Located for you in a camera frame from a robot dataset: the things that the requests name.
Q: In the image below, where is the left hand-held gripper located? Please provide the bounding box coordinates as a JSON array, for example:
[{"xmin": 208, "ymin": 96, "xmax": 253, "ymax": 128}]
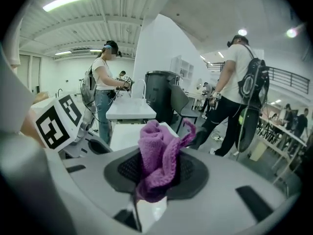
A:
[{"xmin": 35, "ymin": 94, "xmax": 114, "ymax": 160}]

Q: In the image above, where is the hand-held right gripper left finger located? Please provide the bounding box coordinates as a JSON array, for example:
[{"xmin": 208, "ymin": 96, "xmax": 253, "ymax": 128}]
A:
[{"xmin": 45, "ymin": 145, "xmax": 143, "ymax": 232}]

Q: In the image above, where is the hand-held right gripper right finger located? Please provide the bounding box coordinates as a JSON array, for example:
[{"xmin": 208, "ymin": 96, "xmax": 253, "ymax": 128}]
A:
[{"xmin": 167, "ymin": 147, "xmax": 298, "ymax": 234}]

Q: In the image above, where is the purple cloth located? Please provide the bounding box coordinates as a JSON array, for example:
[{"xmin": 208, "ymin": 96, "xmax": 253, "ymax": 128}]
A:
[{"xmin": 134, "ymin": 117, "xmax": 198, "ymax": 204}]

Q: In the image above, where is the person's left forearm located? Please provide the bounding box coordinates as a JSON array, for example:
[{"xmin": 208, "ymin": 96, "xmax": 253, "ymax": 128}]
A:
[{"xmin": 20, "ymin": 108, "xmax": 47, "ymax": 148}]

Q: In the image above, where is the gray chair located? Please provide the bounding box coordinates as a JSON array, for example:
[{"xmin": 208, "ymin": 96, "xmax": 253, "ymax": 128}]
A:
[{"xmin": 169, "ymin": 83, "xmax": 201, "ymax": 135}]

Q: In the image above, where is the cardboard box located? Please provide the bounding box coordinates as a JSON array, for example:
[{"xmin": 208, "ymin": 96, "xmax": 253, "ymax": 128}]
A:
[{"xmin": 249, "ymin": 141, "xmax": 267, "ymax": 163}]

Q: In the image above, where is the dark gray bin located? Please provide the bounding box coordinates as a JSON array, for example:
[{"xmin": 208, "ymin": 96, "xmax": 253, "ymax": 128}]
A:
[{"xmin": 144, "ymin": 70, "xmax": 181, "ymax": 125}]

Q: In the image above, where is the person's beige shirt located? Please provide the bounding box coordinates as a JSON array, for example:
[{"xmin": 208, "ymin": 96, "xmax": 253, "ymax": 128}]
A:
[{"xmin": 0, "ymin": 21, "xmax": 36, "ymax": 137}]

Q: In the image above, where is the white long table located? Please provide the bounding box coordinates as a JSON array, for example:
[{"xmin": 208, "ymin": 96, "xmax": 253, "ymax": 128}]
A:
[{"xmin": 258, "ymin": 116, "xmax": 309, "ymax": 183}]

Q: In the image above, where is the white shelf unit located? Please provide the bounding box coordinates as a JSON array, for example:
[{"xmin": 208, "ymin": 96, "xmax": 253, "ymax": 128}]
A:
[{"xmin": 170, "ymin": 54, "xmax": 196, "ymax": 81}]

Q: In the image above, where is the black metal railing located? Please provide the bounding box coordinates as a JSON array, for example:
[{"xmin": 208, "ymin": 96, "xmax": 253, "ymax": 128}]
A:
[{"xmin": 206, "ymin": 61, "xmax": 311, "ymax": 95}]

